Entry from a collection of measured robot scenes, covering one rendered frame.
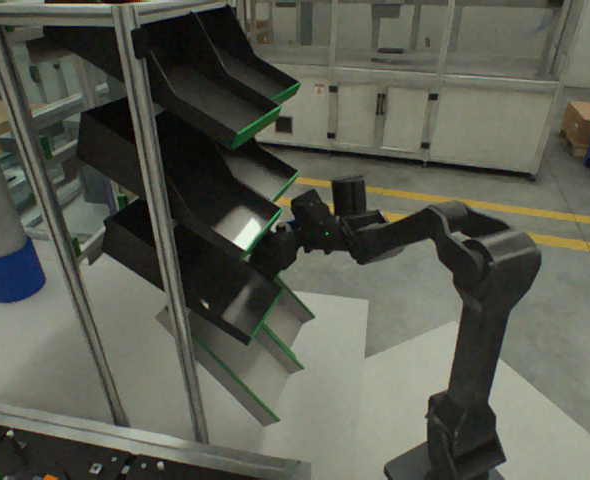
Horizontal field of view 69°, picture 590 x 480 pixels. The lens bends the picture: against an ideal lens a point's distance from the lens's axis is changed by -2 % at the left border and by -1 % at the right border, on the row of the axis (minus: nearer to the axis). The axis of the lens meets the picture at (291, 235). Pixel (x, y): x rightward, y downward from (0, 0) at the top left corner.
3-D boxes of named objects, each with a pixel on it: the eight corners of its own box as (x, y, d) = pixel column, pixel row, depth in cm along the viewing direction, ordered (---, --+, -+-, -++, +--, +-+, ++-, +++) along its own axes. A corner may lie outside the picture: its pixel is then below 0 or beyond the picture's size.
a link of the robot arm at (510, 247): (550, 240, 43) (501, 216, 49) (495, 255, 41) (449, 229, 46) (493, 451, 58) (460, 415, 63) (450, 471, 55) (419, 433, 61)
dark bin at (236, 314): (279, 296, 78) (296, 270, 73) (247, 347, 67) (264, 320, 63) (151, 214, 79) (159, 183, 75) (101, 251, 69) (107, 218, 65)
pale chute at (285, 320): (302, 323, 101) (316, 316, 98) (281, 364, 90) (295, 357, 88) (219, 234, 96) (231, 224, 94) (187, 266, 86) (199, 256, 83)
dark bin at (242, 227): (278, 219, 69) (296, 184, 65) (241, 263, 59) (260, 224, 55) (135, 129, 71) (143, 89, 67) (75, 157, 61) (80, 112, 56)
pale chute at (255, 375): (290, 373, 88) (305, 367, 85) (263, 427, 78) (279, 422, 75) (194, 274, 84) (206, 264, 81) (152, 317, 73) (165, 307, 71)
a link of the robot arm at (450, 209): (542, 264, 45) (512, 170, 46) (482, 283, 43) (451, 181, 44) (399, 286, 73) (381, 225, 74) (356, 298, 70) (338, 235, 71)
